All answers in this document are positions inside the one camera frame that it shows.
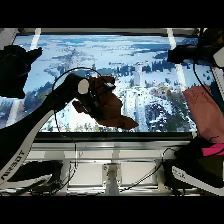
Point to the brown garment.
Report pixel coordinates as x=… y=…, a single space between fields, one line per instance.
x=115 y=108

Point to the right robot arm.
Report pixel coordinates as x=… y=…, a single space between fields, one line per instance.
x=200 y=173

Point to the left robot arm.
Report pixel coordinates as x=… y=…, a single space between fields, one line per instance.
x=20 y=140

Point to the pink garment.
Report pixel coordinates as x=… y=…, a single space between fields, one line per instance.
x=206 y=113

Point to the black garment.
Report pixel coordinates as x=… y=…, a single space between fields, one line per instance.
x=13 y=70

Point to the magenta garment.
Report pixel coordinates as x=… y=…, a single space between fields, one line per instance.
x=213 y=150

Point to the silver frame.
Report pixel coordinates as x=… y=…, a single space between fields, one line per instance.
x=133 y=145

